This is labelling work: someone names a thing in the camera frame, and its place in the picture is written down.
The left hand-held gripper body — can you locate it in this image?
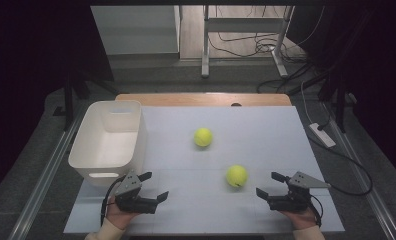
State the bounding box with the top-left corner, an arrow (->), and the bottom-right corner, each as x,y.
114,170 -> 159,215

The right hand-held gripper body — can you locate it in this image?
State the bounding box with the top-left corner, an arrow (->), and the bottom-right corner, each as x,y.
267,170 -> 332,213

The yellow tennis ball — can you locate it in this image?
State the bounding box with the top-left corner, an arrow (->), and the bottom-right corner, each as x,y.
225,164 -> 249,188
193,127 -> 214,148

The white plastic basket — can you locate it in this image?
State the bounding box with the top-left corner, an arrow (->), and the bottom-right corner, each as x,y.
67,99 -> 148,187

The person's right hand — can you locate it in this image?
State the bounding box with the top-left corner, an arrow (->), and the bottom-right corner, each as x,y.
280,206 -> 320,231

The person's left hand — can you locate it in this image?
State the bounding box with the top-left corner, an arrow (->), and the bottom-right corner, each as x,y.
105,196 -> 141,231

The white board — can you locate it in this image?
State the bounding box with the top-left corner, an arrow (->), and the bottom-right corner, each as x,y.
63,105 -> 346,234

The white power strip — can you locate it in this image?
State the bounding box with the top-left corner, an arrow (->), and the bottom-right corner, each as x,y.
308,122 -> 337,149

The wooden table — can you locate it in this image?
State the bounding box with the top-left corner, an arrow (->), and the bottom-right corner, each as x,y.
114,93 -> 293,108

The dark metal stand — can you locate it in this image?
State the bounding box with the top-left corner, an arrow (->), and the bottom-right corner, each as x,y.
319,66 -> 358,134
52,59 -> 120,132

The white cabinet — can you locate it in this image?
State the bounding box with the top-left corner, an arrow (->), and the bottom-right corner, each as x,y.
90,4 -> 182,56

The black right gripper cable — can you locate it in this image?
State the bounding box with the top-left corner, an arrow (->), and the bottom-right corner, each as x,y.
309,194 -> 325,228

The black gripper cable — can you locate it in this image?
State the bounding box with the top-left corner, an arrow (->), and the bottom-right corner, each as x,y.
309,194 -> 325,228
100,175 -> 127,228

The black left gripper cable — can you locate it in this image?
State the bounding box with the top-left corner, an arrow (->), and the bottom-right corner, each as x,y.
100,175 -> 127,228

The black power strip cable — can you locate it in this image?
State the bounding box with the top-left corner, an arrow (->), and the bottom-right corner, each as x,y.
307,134 -> 374,197

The metal floor rail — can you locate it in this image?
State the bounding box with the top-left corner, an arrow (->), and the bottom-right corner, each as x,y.
322,103 -> 396,240
7,109 -> 87,240

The tangle of black cables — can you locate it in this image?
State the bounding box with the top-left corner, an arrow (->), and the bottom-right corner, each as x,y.
207,4 -> 320,95

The white metal desk frame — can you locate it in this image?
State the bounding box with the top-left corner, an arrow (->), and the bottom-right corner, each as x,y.
200,4 -> 295,79

